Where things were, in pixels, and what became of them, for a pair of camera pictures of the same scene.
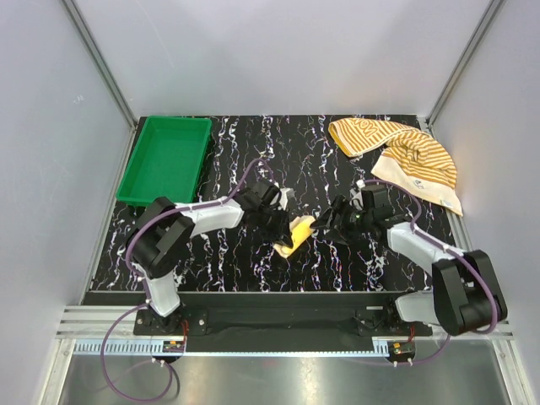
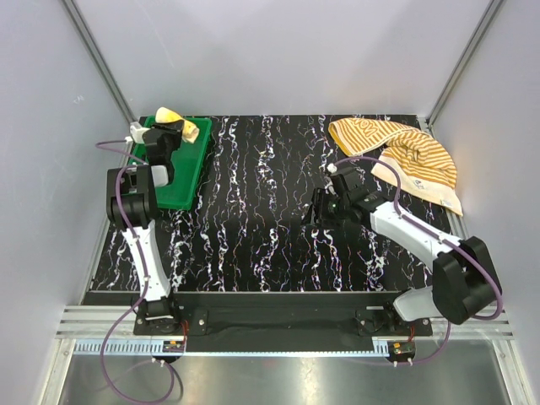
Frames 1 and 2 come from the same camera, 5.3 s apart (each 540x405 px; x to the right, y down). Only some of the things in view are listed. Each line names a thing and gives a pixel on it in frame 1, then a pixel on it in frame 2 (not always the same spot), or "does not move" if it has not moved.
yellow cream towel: x=300 y=227 → x=189 y=133
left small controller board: x=173 y=347 does not move
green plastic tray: x=167 y=160 does not move
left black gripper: x=281 y=234 → x=173 y=131
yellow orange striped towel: x=412 y=159 does not move
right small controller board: x=402 y=349 does not move
